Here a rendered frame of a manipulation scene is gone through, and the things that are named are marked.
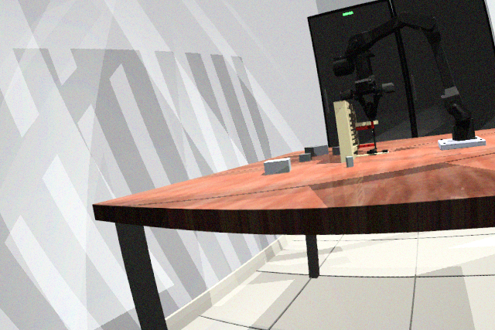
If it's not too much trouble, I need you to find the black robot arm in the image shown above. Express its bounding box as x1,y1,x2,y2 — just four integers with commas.
333,12,477,141

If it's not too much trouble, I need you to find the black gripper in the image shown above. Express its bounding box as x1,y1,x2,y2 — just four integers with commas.
340,70,395,117

